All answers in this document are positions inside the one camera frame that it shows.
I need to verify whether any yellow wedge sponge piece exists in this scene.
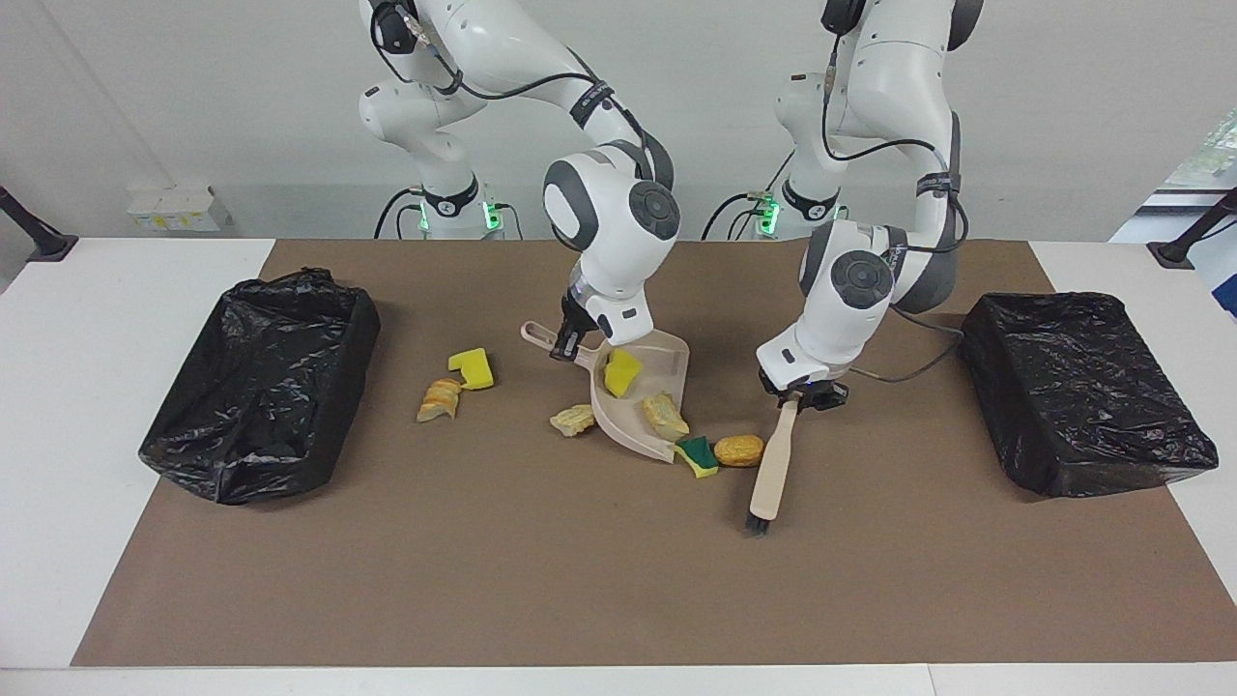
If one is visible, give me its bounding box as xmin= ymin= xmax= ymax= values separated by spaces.
xmin=603 ymin=349 xmax=645 ymax=398

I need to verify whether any beige brush with black bristles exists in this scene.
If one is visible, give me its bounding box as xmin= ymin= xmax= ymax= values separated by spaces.
xmin=744 ymin=398 xmax=802 ymax=538

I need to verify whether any orange-brown oval bread lump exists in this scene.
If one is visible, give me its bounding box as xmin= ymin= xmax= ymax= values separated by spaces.
xmin=713 ymin=434 xmax=765 ymax=469

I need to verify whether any yellow L-shaped sponge piece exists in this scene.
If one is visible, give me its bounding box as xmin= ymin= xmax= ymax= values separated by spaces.
xmin=447 ymin=347 xmax=496 ymax=392

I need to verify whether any beige plastic dustpan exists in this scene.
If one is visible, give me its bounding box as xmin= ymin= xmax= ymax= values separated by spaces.
xmin=521 ymin=321 xmax=691 ymax=464

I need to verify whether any green and yellow sponge piece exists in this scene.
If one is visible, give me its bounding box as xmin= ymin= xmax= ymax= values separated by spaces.
xmin=674 ymin=435 xmax=720 ymax=479

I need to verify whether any pale beige bread chunk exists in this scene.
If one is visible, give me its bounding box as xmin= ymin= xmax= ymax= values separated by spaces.
xmin=643 ymin=391 xmax=691 ymax=443

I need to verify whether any striped croissant piece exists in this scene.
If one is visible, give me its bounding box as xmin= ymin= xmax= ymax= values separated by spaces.
xmin=417 ymin=377 xmax=464 ymax=424

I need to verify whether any bin with black bag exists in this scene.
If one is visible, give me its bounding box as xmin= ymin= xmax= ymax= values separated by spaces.
xmin=138 ymin=268 xmax=382 ymax=507
xmin=958 ymin=292 xmax=1221 ymax=500

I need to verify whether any brown table mat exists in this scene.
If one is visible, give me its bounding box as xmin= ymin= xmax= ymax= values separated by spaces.
xmin=71 ymin=239 xmax=1237 ymax=668

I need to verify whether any white power strip box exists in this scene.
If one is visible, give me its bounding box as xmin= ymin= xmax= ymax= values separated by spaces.
xmin=128 ymin=186 xmax=233 ymax=233

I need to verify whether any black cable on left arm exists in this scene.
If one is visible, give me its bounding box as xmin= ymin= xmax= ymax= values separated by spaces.
xmin=821 ymin=39 xmax=967 ymax=384

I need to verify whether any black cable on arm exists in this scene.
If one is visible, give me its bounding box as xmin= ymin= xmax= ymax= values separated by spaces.
xmin=821 ymin=39 xmax=967 ymax=384
xmin=367 ymin=0 xmax=668 ymax=185

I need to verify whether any black left arm base cable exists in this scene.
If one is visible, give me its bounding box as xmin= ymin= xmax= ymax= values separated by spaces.
xmin=701 ymin=191 xmax=774 ymax=241

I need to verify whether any black arm base cable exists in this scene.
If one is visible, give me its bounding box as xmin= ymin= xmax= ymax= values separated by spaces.
xmin=701 ymin=191 xmax=774 ymax=241
xmin=374 ymin=188 xmax=426 ymax=241

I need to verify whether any black right arm base cable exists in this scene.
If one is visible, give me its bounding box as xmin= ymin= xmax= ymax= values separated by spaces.
xmin=374 ymin=188 xmax=426 ymax=241

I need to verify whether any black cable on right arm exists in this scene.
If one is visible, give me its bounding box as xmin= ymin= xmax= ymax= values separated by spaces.
xmin=367 ymin=0 xmax=668 ymax=185

